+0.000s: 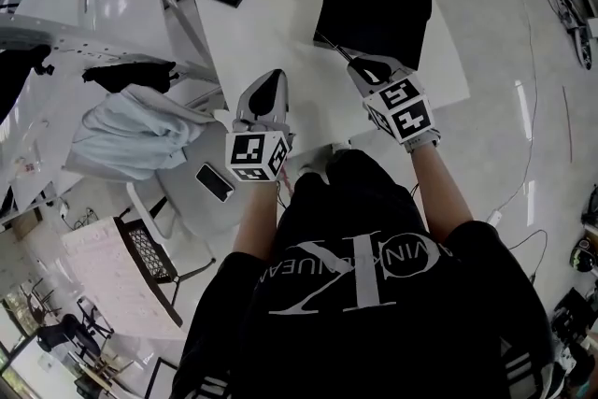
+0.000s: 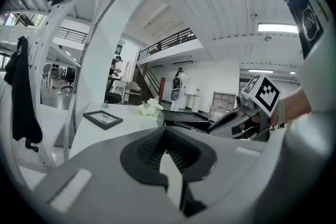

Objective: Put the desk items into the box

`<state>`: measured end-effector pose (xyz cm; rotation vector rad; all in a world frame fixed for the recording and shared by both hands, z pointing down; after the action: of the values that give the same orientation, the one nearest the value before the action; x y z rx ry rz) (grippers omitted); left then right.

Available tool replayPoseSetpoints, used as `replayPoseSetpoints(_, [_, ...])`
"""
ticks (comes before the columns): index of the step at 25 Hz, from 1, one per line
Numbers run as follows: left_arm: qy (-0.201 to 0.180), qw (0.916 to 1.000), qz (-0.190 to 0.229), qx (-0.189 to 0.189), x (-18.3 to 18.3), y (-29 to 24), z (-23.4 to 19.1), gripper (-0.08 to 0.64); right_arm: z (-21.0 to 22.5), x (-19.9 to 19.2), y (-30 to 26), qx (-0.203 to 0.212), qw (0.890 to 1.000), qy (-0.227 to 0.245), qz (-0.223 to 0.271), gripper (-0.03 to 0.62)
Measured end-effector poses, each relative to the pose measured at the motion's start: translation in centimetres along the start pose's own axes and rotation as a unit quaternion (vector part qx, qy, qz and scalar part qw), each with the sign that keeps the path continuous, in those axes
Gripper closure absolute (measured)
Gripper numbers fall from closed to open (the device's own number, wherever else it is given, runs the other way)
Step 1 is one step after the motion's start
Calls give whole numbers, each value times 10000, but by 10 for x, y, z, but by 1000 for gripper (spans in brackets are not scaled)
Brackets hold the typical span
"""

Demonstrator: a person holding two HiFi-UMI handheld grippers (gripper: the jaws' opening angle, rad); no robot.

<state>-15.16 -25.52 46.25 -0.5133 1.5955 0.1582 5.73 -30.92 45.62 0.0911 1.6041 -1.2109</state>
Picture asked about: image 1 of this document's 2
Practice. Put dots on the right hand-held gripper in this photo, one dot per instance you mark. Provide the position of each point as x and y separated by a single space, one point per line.
406 107

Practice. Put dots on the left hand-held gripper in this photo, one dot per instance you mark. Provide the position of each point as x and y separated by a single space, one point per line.
247 154

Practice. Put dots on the black pen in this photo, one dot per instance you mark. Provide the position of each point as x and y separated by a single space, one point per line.
335 47

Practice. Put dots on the black box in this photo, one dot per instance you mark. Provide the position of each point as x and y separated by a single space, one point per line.
374 4

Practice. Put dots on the person's right forearm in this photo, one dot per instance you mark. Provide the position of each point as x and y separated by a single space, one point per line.
439 187

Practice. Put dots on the person's left forearm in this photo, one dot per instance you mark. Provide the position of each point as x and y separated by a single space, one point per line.
257 215

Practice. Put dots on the grey white office chair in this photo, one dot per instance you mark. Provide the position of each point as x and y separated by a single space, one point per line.
187 210

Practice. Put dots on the brown cardboard piece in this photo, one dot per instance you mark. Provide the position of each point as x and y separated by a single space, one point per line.
28 224

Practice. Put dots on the black mesh office chair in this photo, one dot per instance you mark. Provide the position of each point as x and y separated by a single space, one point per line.
65 334

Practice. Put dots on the person's left hand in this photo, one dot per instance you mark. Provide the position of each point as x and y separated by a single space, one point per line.
254 126

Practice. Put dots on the white square table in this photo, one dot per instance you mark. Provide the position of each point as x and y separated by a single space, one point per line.
280 37

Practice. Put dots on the person's white shoe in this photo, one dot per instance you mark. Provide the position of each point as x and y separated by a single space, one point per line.
341 146

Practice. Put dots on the black smartphone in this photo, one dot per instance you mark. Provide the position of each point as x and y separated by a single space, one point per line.
214 182

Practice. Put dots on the person's dark trousers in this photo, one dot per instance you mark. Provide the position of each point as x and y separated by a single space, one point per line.
360 182

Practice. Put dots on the light blue cloth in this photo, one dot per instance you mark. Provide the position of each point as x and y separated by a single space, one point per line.
135 135

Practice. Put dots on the black metal lattice table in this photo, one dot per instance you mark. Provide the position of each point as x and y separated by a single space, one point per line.
149 252

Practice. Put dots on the thin brown stick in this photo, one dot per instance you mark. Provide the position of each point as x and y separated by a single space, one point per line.
567 126

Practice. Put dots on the long white desk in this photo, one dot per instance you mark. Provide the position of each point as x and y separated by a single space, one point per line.
70 37

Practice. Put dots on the pink patterned tablecloth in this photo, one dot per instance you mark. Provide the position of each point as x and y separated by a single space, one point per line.
117 285

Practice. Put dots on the person's black printed t-shirt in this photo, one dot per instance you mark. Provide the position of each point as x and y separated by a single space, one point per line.
364 341

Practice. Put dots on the black green round device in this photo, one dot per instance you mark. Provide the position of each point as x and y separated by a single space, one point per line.
584 254

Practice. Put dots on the wooden stool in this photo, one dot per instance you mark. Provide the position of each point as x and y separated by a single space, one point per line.
105 369

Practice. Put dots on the black equipment pile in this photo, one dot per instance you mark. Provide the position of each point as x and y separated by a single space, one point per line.
577 332

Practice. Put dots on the black metal frame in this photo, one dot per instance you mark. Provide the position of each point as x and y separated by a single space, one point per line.
159 378

